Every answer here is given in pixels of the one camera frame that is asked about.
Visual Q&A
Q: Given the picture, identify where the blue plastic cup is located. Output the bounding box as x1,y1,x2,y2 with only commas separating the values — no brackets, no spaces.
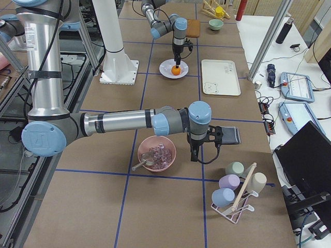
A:
212,188,235,207

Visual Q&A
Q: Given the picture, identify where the folded grey cloth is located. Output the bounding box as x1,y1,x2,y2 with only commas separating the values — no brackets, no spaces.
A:
221,127,241,145

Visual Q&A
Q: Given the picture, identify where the red cylinder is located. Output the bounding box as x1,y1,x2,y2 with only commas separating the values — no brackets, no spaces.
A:
235,0,248,21

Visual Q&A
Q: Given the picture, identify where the brown wooden tray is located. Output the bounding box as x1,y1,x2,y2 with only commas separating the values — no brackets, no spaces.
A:
186,19,201,38

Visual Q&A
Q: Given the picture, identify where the beige plastic cup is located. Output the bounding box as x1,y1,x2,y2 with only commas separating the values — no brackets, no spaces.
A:
251,172,267,193

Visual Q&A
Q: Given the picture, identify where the pink bowl of ice cubes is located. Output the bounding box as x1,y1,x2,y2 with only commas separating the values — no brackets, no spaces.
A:
138,136,176,172

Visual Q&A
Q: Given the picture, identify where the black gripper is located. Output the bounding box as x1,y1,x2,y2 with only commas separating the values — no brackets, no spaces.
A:
187,139,203,162
172,44,184,68

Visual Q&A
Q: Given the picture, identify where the orange fruit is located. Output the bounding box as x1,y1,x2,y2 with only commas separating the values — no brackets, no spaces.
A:
171,66,181,76

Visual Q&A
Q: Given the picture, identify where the green ceramic bowl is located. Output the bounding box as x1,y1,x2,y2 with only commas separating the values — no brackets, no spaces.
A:
208,19,224,31

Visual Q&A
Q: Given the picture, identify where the black water bottle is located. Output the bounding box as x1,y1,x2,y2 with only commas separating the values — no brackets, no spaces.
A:
275,18,294,44

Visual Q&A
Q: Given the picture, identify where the green plastic cup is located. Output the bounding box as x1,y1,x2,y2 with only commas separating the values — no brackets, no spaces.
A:
225,161,244,177

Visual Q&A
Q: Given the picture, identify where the yellow mug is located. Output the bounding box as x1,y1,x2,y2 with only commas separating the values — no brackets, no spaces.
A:
215,6,225,19

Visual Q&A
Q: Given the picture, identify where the far teach pendant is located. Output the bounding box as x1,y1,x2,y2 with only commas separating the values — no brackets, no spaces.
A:
280,72,315,103

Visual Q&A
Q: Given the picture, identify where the black laptop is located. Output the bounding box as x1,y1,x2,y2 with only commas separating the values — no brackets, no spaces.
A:
276,121,330,228

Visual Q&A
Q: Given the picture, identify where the purple plastic cup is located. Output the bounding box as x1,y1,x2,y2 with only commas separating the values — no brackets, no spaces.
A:
218,174,240,191

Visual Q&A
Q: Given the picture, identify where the white round plate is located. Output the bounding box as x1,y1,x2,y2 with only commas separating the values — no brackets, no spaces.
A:
159,59,189,79

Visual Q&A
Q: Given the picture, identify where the teach pendant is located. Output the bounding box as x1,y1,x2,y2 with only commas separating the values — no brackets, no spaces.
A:
280,72,315,103
279,101,325,135

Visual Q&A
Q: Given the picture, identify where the near teach pendant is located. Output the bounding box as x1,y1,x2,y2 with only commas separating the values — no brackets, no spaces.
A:
279,101,325,135

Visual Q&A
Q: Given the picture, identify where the aluminium frame post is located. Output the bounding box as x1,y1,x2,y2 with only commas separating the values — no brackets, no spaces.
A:
247,0,293,82

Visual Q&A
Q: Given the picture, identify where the cream bear serving tray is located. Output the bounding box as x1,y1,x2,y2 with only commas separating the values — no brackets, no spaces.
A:
201,59,241,96

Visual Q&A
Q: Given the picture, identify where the metal scoop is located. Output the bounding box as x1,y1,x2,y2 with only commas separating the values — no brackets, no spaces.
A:
131,160,154,171

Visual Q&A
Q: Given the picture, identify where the white wire cup rack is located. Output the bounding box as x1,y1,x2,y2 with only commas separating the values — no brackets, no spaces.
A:
211,191,259,224

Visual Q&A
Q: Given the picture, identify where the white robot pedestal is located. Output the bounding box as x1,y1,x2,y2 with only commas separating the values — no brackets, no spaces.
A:
93,0,139,85

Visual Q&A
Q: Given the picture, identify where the folded dark blue umbrella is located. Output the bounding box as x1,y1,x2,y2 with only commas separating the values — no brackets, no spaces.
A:
267,64,276,88

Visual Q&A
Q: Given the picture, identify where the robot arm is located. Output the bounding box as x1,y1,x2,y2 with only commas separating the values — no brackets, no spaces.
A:
141,0,192,68
13,1,212,164

